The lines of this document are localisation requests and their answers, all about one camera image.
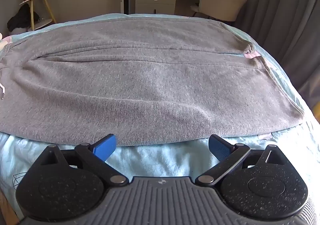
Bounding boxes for white bedside drawer cabinet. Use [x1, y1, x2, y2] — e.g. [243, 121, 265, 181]
[135, 0, 176, 14]

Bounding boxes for yellow-legged side table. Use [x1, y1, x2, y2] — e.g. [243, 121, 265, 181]
[19, 0, 57, 31]

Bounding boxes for light blue bed sheet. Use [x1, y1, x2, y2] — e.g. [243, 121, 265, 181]
[0, 13, 320, 218]

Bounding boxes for grey sweatpants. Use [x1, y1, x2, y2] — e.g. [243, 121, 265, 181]
[1, 17, 304, 146]

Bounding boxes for black clothes pile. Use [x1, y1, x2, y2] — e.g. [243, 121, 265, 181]
[7, 4, 31, 32]

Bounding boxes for grey window curtain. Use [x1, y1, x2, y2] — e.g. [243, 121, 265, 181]
[236, 0, 319, 108]

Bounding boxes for cream shell-back chair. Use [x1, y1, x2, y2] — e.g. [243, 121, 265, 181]
[190, 0, 247, 22]

